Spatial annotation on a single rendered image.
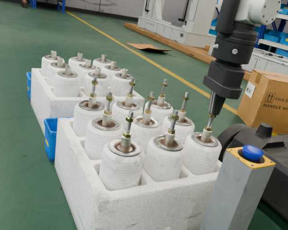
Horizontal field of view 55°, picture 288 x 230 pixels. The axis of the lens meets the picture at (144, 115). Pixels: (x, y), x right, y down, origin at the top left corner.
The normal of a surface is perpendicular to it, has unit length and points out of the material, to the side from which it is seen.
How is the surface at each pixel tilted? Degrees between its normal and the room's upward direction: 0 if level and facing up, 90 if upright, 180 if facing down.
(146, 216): 90
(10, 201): 0
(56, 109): 90
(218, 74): 90
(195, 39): 90
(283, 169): 46
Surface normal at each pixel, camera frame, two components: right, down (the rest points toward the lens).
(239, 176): -0.87, 0.03
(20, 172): 0.18, -0.91
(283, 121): 0.03, 0.39
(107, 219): 0.46, 0.42
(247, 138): -0.50, -0.62
